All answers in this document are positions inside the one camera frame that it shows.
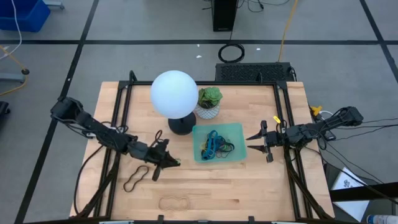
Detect coiled black floor cable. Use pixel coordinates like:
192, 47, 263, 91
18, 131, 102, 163
217, 42, 246, 64

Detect white globe table lamp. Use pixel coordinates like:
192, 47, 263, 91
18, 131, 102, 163
150, 70, 200, 136

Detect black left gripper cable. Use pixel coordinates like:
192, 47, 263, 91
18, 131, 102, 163
150, 129, 164, 148

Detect teal plastic bin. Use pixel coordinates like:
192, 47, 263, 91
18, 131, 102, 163
192, 122, 248, 164

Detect yellow hanging cable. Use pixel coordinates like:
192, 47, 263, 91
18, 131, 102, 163
277, 0, 300, 63

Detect white paper sheet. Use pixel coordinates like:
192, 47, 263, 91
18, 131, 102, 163
330, 167, 371, 223

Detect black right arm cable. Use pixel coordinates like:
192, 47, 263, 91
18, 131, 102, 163
306, 124, 329, 152

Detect white floor cable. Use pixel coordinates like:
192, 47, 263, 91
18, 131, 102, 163
0, 0, 23, 60

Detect dark brown rubber band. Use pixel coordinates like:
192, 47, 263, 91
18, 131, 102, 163
123, 165, 150, 193

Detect black computer tower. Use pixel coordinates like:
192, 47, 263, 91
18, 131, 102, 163
211, 0, 239, 32

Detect blue plastic crate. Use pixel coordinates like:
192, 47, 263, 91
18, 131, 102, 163
0, 0, 52, 33

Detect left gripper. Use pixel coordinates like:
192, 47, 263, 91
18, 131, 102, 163
143, 138, 182, 182

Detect succulents in patterned white pot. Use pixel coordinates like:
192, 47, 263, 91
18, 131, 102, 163
195, 86, 224, 121

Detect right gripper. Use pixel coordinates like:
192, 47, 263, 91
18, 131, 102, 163
245, 119, 287, 164

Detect yellow floor hose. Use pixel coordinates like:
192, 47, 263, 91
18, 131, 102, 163
0, 44, 31, 98

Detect black drooping arm cable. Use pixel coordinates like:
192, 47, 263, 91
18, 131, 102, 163
73, 143, 108, 216

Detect black mesh-top box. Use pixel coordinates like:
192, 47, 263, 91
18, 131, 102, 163
215, 62, 295, 83

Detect black metal bar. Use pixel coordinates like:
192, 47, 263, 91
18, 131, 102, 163
328, 181, 398, 203

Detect beige rubber band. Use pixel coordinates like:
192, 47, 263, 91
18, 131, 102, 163
158, 195, 191, 212

